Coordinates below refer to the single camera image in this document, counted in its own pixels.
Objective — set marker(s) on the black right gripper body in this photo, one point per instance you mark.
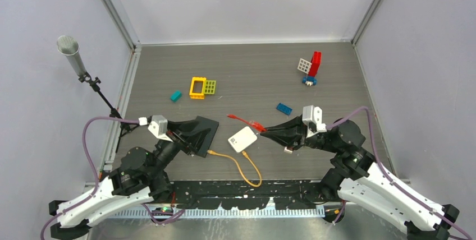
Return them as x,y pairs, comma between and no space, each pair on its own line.
319,140

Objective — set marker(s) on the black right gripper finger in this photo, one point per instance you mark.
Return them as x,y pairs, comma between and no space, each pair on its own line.
290,124
283,138

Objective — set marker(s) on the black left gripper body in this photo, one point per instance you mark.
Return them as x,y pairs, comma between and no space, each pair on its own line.
178,141

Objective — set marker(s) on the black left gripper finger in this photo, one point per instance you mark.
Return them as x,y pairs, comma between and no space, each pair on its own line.
193,126
201,133

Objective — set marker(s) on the white square switch box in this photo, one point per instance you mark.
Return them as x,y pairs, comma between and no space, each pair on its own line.
242,139

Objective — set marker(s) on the black network switch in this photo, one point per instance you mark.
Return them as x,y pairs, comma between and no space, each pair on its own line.
202,145

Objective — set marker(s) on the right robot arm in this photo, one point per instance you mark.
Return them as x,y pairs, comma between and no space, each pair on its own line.
356,176

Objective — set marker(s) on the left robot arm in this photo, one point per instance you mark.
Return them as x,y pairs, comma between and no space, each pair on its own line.
140,178

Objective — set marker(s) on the blue flat toy brick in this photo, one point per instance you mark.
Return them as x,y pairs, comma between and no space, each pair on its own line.
284,109

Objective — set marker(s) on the teal toy block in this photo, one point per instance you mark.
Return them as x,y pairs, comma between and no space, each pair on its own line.
176,96

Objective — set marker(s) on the lime green lattice piece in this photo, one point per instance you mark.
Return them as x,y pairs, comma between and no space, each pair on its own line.
210,87

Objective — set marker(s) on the blue toy brick base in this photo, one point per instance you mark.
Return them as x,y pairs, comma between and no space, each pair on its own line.
309,81

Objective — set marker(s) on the white toy lattice piece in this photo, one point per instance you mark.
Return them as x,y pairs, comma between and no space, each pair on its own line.
304,66

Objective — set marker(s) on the black microphone stand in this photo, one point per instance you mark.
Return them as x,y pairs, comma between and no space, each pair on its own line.
125,128

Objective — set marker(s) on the red toy brick tower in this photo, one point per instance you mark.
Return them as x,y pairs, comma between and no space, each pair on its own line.
315,64

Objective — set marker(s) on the silver microphone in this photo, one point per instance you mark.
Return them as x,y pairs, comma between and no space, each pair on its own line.
69,47

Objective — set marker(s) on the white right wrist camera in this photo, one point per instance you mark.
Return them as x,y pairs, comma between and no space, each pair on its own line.
312,118

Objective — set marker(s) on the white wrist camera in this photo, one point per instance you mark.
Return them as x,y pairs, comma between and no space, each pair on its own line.
312,118
157,125

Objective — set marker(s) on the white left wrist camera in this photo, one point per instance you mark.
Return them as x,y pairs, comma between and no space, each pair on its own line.
157,125

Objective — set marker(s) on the yellow toy window frame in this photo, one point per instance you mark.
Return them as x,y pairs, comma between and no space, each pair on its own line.
197,88

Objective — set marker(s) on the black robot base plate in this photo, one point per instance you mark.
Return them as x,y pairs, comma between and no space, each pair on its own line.
210,195

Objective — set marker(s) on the white perforated cable tray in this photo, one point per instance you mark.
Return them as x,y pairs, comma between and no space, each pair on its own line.
267,212

